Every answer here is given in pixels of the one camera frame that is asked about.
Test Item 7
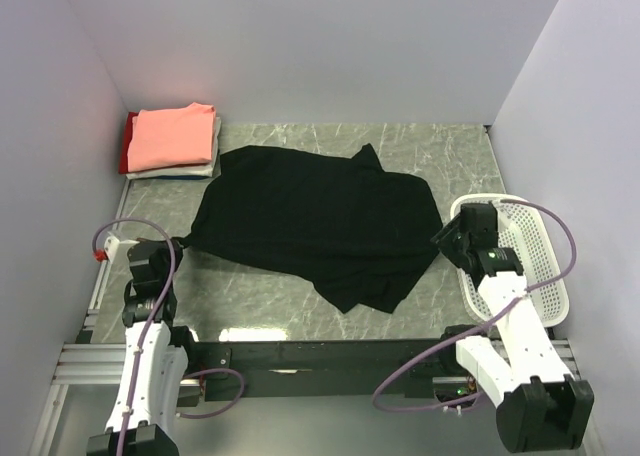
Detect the black t shirt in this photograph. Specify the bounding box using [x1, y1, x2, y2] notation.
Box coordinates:
[186, 145, 443, 313]

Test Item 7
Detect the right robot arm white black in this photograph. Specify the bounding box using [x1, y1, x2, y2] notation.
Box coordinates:
[432, 193, 594, 453]

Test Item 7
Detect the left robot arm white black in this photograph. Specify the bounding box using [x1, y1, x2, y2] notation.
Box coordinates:
[86, 235, 200, 455]

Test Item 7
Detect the white perforated plastic basket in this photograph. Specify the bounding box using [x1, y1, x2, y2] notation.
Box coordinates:
[449, 193, 569, 328]

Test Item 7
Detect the red folded t shirt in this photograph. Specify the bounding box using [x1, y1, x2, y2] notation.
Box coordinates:
[118, 112, 138, 175]

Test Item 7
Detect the pink folded t shirt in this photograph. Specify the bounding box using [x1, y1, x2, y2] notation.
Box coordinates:
[128, 103, 216, 172]

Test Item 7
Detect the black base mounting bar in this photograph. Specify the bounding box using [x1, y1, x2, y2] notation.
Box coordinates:
[186, 339, 471, 399]

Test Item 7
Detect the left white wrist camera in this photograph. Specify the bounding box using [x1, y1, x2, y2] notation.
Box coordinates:
[93, 230, 137, 263]

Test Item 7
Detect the aluminium rail frame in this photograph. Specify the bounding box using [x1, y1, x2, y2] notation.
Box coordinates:
[27, 183, 601, 456]

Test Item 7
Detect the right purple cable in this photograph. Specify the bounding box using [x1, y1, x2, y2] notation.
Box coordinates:
[372, 198, 579, 413]

